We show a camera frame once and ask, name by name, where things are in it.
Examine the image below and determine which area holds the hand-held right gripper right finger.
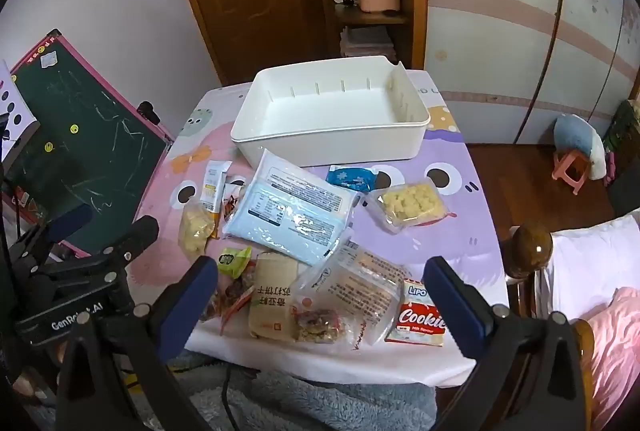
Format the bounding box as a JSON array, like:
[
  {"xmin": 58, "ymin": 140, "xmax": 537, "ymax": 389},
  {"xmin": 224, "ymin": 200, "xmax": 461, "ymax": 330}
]
[{"xmin": 422, "ymin": 256, "xmax": 588, "ymax": 431}]

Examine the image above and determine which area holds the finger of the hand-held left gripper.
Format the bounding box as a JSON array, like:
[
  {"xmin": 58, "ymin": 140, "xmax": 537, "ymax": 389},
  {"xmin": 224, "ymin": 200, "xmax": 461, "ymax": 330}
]
[
  {"xmin": 22, "ymin": 205, "xmax": 96, "ymax": 244},
  {"xmin": 97, "ymin": 215, "xmax": 162, "ymax": 264}
]

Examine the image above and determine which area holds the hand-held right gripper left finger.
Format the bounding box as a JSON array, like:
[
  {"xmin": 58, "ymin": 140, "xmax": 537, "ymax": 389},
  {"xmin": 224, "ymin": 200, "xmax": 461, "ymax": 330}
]
[{"xmin": 55, "ymin": 255, "xmax": 221, "ymax": 431}]

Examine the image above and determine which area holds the dark red candy packet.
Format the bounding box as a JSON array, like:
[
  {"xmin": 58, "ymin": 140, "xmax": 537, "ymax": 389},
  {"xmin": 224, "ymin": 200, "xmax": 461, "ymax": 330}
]
[{"xmin": 200, "ymin": 273, "xmax": 256, "ymax": 323}]

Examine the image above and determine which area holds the red white cookie packet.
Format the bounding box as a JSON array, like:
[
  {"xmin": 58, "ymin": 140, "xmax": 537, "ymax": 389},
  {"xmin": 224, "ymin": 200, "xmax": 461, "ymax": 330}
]
[{"xmin": 385, "ymin": 278, "xmax": 448, "ymax": 347}]

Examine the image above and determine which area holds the small green pastry packet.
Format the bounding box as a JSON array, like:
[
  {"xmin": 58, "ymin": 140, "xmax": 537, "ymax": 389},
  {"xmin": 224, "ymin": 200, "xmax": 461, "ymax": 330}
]
[{"xmin": 218, "ymin": 246, "xmax": 252, "ymax": 273}]

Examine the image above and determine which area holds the small yellow puff packet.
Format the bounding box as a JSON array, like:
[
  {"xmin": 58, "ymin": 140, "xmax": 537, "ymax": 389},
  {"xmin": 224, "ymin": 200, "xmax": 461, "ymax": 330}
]
[{"xmin": 178, "ymin": 203, "xmax": 221, "ymax": 262}]

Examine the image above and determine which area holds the beige cracker packet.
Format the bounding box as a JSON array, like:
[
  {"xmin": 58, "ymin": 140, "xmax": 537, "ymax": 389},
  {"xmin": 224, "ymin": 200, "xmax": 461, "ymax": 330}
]
[{"xmin": 248, "ymin": 252, "xmax": 301, "ymax": 341}]

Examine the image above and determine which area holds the white orange snack packet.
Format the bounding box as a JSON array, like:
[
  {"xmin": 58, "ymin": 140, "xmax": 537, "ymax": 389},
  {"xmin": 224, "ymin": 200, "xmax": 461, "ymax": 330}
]
[{"xmin": 199, "ymin": 160, "xmax": 232, "ymax": 214}]

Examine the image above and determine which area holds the clear printed snack bag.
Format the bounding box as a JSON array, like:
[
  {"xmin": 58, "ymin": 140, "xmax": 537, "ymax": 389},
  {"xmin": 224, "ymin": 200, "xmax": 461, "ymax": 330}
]
[{"xmin": 292, "ymin": 238, "xmax": 407, "ymax": 352}]

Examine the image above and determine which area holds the brown red snack packet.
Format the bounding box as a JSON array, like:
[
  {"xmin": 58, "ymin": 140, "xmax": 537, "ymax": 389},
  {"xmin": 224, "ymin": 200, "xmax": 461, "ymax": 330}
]
[{"xmin": 222, "ymin": 178, "xmax": 249, "ymax": 219}]

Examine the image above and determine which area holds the clear yellow cracker packet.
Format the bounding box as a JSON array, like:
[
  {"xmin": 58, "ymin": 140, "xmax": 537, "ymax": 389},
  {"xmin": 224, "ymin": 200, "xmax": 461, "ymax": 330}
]
[{"xmin": 367, "ymin": 177, "xmax": 457, "ymax": 232}]

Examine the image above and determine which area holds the clear nut bar packet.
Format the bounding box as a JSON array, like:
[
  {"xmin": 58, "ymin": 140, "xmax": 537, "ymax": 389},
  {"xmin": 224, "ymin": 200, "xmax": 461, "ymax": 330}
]
[{"xmin": 292, "ymin": 308, "xmax": 352, "ymax": 344}]

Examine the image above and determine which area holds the large light blue packet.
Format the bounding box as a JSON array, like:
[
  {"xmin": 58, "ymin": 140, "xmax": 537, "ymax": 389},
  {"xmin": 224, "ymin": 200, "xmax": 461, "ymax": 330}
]
[{"xmin": 221, "ymin": 148, "xmax": 362, "ymax": 268}]

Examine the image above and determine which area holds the small blue snack packet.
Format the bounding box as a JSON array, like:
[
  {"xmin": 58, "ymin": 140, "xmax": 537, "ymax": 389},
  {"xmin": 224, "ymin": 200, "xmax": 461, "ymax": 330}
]
[{"xmin": 326, "ymin": 164, "xmax": 377, "ymax": 192}]

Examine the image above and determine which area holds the white plastic bin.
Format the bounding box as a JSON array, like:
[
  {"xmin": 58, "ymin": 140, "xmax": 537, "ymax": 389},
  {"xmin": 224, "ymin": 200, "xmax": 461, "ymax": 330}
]
[{"xmin": 230, "ymin": 56, "xmax": 432, "ymax": 168}]

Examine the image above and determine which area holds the person's left hand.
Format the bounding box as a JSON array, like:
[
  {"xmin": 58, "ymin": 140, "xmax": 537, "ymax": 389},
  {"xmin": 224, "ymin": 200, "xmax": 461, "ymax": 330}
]
[{"xmin": 12, "ymin": 373, "xmax": 51, "ymax": 407}]

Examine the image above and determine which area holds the black easel knob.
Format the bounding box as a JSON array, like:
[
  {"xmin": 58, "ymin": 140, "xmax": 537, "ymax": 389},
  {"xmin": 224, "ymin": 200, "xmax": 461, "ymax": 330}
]
[{"xmin": 137, "ymin": 101, "xmax": 162, "ymax": 124}]

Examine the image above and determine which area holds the white dotted paper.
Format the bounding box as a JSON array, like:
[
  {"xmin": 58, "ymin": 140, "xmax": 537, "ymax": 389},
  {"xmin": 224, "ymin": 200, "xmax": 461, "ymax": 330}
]
[{"xmin": 0, "ymin": 58, "xmax": 41, "ymax": 162}]

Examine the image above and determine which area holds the white bed sheet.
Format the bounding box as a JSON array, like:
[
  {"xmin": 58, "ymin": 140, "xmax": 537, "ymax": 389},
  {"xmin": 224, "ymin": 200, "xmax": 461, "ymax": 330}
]
[{"xmin": 537, "ymin": 208, "xmax": 640, "ymax": 327}]

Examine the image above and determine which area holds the grey fleece cloth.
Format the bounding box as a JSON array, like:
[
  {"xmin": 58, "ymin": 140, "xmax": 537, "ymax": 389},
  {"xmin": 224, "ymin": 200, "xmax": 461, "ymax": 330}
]
[{"xmin": 125, "ymin": 351, "xmax": 441, "ymax": 431}]

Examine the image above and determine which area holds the pink blanket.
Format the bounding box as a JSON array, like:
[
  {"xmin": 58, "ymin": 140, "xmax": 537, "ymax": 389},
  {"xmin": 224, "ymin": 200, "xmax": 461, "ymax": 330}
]
[{"xmin": 585, "ymin": 286, "xmax": 640, "ymax": 431}]

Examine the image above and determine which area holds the pink plastic stool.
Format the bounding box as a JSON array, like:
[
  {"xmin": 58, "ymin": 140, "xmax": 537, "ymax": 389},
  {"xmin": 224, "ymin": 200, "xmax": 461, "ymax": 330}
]
[{"xmin": 551, "ymin": 150, "xmax": 591, "ymax": 196}]

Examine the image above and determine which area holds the dark cushion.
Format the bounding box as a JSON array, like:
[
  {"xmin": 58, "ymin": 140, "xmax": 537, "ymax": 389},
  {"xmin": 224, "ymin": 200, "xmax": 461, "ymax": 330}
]
[{"xmin": 607, "ymin": 171, "xmax": 640, "ymax": 218}]

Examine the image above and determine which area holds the blue white plush toy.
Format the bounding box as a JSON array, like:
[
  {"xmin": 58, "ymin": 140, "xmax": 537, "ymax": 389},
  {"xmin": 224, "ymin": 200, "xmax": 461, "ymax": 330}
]
[{"xmin": 554, "ymin": 115, "xmax": 608, "ymax": 182}]

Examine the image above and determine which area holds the green patterned bag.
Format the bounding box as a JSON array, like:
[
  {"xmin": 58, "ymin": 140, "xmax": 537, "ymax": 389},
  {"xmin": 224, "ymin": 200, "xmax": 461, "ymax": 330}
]
[{"xmin": 602, "ymin": 98, "xmax": 640, "ymax": 172}]

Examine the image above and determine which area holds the floral sliding wardrobe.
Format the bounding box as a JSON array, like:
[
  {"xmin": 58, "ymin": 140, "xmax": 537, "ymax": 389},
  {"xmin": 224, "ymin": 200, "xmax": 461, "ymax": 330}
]
[{"xmin": 425, "ymin": 0, "xmax": 640, "ymax": 146}]

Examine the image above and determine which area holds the stack of folded towels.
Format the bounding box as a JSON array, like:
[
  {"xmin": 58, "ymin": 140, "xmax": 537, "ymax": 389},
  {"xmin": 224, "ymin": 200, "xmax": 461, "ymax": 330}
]
[{"xmin": 340, "ymin": 26, "xmax": 396, "ymax": 59}]

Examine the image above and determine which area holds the green chalkboard pink frame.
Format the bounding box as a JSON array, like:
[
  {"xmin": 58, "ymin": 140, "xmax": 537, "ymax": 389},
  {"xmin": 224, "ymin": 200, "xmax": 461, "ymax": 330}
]
[{"xmin": 0, "ymin": 29, "xmax": 173, "ymax": 259}]

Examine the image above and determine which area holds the wooden bed post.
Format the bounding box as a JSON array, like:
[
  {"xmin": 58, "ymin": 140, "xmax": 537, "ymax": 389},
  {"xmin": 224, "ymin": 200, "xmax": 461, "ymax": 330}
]
[{"xmin": 502, "ymin": 223, "xmax": 556, "ymax": 317}]

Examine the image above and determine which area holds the black cable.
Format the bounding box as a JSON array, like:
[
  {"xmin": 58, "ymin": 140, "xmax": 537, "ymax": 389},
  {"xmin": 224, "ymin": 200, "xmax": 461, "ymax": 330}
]
[{"xmin": 220, "ymin": 361, "xmax": 242, "ymax": 431}]

